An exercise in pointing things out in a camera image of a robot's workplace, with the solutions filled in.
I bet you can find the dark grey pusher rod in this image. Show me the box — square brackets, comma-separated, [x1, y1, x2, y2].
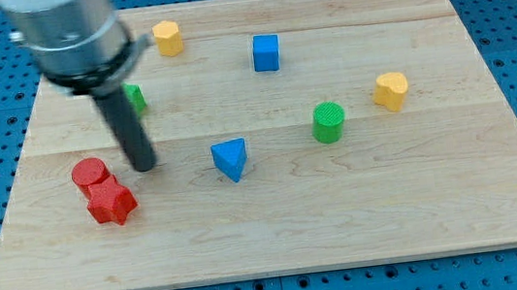
[93, 86, 157, 173]

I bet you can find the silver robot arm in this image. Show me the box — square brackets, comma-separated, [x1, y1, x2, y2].
[0, 0, 157, 172]

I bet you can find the yellow heart block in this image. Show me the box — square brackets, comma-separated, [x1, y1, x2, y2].
[372, 72, 409, 112]

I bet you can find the green star block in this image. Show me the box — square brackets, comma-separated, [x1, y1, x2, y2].
[123, 83, 146, 116]

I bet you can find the red cylinder block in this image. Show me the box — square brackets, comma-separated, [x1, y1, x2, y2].
[71, 157, 111, 200]

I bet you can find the red star block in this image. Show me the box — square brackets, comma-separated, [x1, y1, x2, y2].
[87, 176, 139, 226]

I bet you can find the yellow hexagon block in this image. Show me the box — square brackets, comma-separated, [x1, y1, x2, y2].
[152, 20, 184, 57]

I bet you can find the blue triangle block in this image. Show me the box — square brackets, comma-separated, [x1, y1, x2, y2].
[210, 138, 247, 182]

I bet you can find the blue cube block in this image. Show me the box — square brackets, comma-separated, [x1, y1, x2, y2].
[252, 34, 280, 72]

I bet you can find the wooden board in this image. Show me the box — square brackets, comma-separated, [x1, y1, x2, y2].
[0, 0, 517, 290]

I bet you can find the green cylinder block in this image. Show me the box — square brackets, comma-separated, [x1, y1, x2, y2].
[311, 101, 345, 145]

